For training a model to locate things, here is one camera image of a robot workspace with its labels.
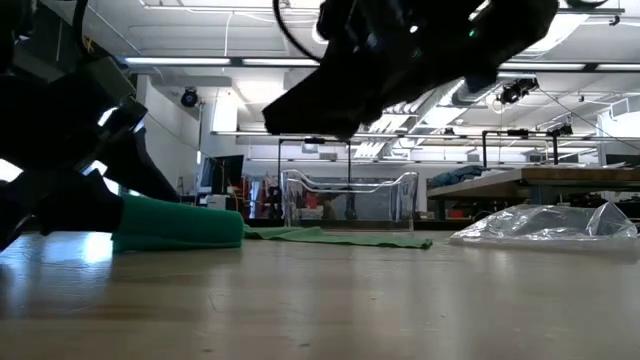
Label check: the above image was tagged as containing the blue cloth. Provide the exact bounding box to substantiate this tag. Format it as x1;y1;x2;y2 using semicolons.
430;164;489;189

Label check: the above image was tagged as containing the black table frame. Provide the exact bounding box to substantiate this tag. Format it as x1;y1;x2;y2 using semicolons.
239;214;640;236

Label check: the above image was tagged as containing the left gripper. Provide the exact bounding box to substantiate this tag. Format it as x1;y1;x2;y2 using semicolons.
0;54;180;251

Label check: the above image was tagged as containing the black monitor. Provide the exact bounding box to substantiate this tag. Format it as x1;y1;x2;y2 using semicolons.
199;153;246;196

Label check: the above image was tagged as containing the clear plastic bin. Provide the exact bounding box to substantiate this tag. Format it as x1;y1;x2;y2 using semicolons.
279;168;420;232

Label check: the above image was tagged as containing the black metal stand frame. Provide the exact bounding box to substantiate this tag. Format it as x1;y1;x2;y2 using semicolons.
277;137;352;194

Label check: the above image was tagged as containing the white box device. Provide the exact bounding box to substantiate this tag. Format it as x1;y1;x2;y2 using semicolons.
205;193;234;212

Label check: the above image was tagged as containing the grass green elastic bandage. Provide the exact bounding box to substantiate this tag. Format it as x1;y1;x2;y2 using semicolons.
243;225;434;250

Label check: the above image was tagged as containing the black ceiling camera rig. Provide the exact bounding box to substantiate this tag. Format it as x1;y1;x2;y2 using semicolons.
497;77;540;106

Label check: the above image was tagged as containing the teal elastic bandage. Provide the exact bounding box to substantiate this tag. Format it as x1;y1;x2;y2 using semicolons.
112;193;246;254

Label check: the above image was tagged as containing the wooden workbench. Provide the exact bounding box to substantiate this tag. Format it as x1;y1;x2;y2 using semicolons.
427;166;640;221

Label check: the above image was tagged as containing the black pipe frame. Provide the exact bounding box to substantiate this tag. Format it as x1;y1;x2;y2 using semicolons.
481;127;561;167

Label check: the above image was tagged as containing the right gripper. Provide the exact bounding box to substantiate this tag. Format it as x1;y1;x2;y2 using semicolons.
262;0;559;140

